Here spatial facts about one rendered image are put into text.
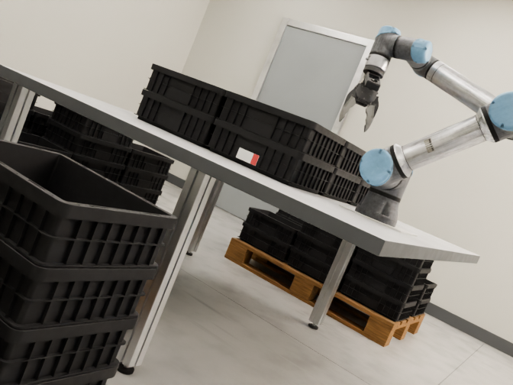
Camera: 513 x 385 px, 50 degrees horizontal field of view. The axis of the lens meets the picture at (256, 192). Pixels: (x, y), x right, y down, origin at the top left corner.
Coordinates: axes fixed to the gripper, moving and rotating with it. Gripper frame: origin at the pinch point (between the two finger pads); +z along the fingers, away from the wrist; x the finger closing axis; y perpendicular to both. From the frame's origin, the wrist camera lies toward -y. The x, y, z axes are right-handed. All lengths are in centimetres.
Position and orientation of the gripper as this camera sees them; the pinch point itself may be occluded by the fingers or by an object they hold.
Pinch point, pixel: (353, 124)
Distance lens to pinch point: 186.6
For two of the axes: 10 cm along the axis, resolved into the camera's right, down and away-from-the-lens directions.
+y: -0.4, 0.4, 10.0
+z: -3.8, 9.2, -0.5
